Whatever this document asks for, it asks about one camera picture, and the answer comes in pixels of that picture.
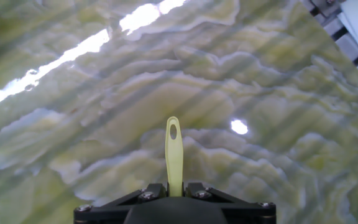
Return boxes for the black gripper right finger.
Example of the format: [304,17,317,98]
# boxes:
[183,182,277,224]

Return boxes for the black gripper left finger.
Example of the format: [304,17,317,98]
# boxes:
[73,182,169,224]

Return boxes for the yellow sponge brush green handle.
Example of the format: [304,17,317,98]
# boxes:
[165,116,185,197]

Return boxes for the green marble pattern mat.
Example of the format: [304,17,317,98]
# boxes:
[0,0,358,224]

